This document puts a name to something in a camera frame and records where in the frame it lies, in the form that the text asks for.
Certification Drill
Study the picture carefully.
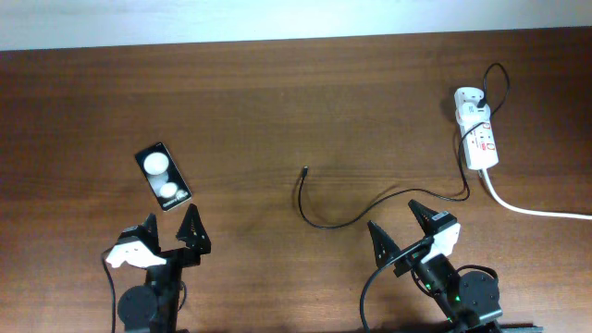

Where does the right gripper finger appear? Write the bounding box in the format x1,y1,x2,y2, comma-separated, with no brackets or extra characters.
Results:
408,199,438,234
367,221,401,268

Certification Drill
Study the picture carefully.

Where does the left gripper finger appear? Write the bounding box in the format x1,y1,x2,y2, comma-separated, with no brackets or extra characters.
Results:
176,203,211,254
142,213,159,253

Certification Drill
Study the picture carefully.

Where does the black smartphone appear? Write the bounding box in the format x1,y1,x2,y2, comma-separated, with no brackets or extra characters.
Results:
134,142,192,212

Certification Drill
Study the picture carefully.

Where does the white power strip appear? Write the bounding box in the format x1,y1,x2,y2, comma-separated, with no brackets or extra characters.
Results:
454,87,499,170

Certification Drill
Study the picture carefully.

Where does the black USB charging cable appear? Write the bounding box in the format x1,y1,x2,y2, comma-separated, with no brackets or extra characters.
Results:
297,62,512,230

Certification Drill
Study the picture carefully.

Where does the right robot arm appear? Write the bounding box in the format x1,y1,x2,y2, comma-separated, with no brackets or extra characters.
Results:
359,200,502,332

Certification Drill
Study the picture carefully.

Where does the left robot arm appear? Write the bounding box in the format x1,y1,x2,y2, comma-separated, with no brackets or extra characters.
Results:
105,203,211,333

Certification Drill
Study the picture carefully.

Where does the white USB charger adapter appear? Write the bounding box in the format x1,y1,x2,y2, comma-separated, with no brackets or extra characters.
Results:
455,102,491,127

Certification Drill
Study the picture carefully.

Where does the white power strip cord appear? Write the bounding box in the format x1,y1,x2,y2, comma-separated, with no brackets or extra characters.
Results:
478,167,592,221

